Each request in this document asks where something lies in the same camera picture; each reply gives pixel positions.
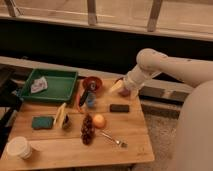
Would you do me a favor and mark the red bowl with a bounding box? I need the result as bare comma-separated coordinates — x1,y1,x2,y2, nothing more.
82,76,102,92

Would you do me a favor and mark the black rectangular block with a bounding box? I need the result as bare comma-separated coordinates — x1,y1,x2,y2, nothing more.
110,104,129,112

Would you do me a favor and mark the yellow banana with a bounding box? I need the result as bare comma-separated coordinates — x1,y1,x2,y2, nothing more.
53,103,66,128

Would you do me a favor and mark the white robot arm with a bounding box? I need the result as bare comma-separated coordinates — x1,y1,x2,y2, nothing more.
109,48,213,171

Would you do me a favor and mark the blue cup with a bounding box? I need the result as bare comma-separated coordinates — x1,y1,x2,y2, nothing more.
85,92,96,108

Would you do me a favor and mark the silver fork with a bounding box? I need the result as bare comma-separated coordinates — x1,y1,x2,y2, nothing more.
99,131,128,148

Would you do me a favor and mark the green sponge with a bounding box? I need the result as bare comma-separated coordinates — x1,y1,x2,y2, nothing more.
32,116,54,130

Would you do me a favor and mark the black handled utensil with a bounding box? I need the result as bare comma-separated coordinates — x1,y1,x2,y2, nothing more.
79,84,95,107

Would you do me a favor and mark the white paper cup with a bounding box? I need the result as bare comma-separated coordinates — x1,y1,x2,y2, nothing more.
6,136,32,159

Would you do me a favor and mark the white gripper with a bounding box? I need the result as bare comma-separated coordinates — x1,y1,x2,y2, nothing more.
109,65,154,94

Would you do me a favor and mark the crumpled white cloth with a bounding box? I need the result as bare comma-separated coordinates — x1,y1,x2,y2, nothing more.
31,76,48,93

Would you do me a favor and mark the dark grape bunch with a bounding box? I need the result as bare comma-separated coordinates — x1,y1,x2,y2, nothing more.
81,114,94,145

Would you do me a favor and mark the orange fruit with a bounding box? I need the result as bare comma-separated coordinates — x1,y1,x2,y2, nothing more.
93,114,106,129

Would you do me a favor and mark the green plastic tray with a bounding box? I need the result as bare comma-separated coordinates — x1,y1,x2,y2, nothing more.
20,69,78,103

